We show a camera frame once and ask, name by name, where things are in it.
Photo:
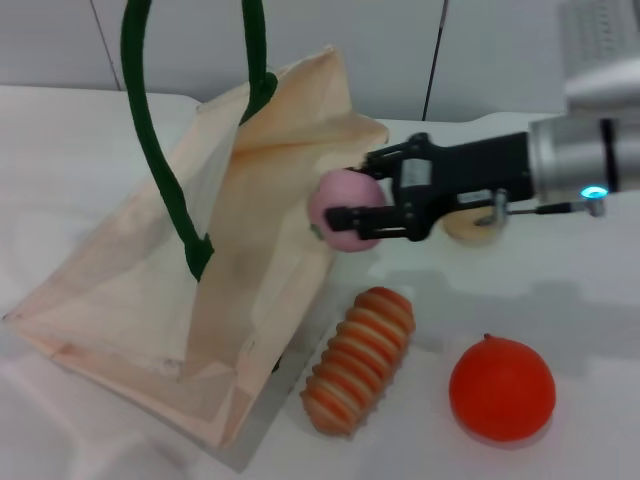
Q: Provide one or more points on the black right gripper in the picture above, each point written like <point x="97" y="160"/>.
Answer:
<point x="465" y="170"/>

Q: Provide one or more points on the pink toy peach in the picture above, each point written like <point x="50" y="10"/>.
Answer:
<point x="345" y="192"/>

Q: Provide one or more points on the cream round toy bun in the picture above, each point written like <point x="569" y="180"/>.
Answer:
<point x="470" y="232"/>

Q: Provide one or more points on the thin dark background pole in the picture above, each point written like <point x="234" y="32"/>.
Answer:
<point x="434" y="65"/>

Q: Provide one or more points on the orange striped toy bread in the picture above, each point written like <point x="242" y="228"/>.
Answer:
<point x="357" y="360"/>

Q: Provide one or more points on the red orange toy fruit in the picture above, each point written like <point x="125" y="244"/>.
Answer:
<point x="500" y="390"/>

